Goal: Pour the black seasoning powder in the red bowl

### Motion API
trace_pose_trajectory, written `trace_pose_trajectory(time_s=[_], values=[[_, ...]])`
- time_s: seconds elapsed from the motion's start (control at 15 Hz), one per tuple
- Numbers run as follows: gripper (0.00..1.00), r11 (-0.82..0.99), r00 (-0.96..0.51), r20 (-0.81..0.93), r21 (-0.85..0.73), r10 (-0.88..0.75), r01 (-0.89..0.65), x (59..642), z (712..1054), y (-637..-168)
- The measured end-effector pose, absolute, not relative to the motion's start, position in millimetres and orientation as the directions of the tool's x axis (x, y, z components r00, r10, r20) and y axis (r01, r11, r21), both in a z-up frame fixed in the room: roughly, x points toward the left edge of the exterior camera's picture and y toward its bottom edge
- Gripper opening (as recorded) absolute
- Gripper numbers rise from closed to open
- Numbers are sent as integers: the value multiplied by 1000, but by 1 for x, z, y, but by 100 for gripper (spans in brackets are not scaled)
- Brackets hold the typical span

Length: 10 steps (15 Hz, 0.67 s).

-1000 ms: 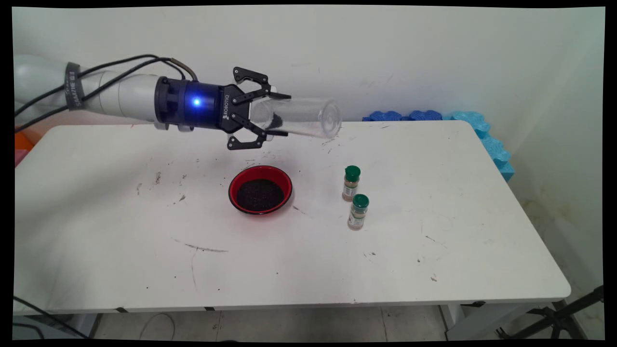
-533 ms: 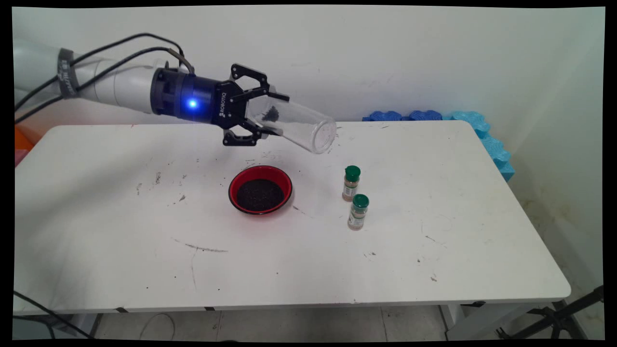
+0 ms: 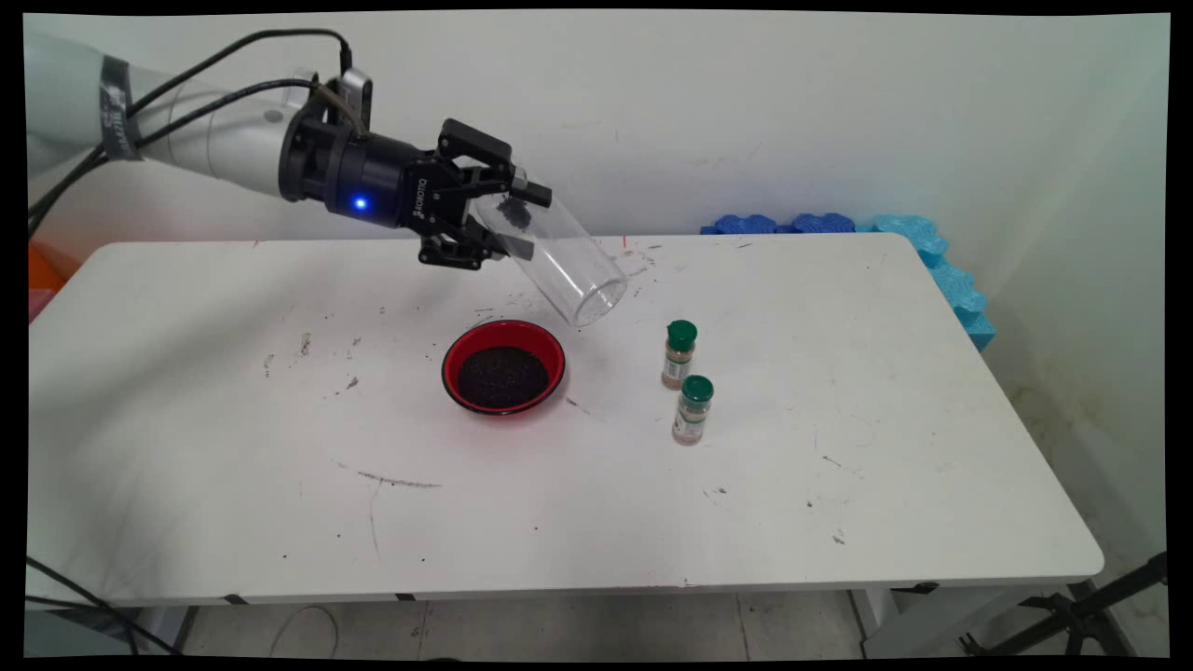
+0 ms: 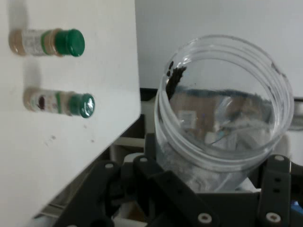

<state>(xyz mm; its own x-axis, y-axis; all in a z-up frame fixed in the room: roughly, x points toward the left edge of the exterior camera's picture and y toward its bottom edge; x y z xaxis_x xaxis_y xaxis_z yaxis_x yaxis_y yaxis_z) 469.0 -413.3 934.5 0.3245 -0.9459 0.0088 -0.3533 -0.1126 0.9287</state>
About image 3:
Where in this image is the orange box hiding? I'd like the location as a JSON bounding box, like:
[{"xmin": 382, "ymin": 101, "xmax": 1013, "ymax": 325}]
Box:
[{"xmin": 28, "ymin": 244, "xmax": 80, "ymax": 290}]

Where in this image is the black tripod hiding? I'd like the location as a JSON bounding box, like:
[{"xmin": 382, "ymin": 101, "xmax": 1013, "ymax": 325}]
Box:
[{"xmin": 960, "ymin": 552, "xmax": 1168, "ymax": 658}]

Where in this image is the white table frame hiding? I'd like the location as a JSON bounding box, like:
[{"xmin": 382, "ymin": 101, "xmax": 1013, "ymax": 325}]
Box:
[{"xmin": 848, "ymin": 580, "xmax": 1110, "ymax": 659}]

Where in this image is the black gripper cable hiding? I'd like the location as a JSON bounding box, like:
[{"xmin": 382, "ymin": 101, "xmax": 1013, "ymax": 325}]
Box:
[{"xmin": 26, "ymin": 79, "xmax": 364, "ymax": 239}]

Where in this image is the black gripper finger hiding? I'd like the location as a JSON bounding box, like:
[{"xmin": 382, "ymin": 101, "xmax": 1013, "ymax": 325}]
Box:
[
  {"xmin": 435, "ymin": 118, "xmax": 554, "ymax": 208},
  {"xmin": 418, "ymin": 210, "xmax": 535, "ymax": 272}
]

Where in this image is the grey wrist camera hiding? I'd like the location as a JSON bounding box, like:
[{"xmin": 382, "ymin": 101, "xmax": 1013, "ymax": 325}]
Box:
[{"xmin": 317, "ymin": 65, "xmax": 376, "ymax": 131}]

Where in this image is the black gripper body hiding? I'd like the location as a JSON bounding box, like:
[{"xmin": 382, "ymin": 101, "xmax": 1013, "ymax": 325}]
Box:
[{"xmin": 278, "ymin": 110, "xmax": 467, "ymax": 234}]

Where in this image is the black camera cable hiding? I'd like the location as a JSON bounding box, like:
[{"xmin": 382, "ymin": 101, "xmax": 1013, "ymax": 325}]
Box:
[{"xmin": 26, "ymin": 28, "xmax": 353, "ymax": 234}]

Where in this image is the red bowl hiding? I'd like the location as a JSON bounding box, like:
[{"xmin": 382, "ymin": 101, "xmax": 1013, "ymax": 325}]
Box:
[{"xmin": 441, "ymin": 320, "xmax": 567, "ymax": 417}]

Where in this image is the light blue foam mat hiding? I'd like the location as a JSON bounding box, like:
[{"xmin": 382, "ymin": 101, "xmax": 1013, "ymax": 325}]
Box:
[{"xmin": 857, "ymin": 214, "xmax": 996, "ymax": 353}]

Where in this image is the green-capped spice bottle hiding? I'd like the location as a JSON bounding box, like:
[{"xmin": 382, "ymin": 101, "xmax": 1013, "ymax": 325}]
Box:
[
  {"xmin": 672, "ymin": 375, "xmax": 715, "ymax": 446},
  {"xmin": 661, "ymin": 320, "xmax": 698, "ymax": 390}
]

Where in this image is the black velcro strap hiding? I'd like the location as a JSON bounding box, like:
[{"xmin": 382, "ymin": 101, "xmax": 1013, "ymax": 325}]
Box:
[{"xmin": 98, "ymin": 56, "xmax": 143, "ymax": 161}]

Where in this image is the white table leg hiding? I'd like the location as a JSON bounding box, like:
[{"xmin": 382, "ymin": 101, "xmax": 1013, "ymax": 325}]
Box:
[{"xmin": 140, "ymin": 606, "xmax": 199, "ymax": 655}]

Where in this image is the black floor cable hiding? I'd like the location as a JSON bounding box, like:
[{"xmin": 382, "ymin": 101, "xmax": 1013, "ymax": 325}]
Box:
[{"xmin": 26, "ymin": 557, "xmax": 183, "ymax": 655}]

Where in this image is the clear plastic jar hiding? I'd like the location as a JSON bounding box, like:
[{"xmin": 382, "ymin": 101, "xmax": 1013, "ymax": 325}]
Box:
[{"xmin": 471, "ymin": 168, "xmax": 628, "ymax": 328}]

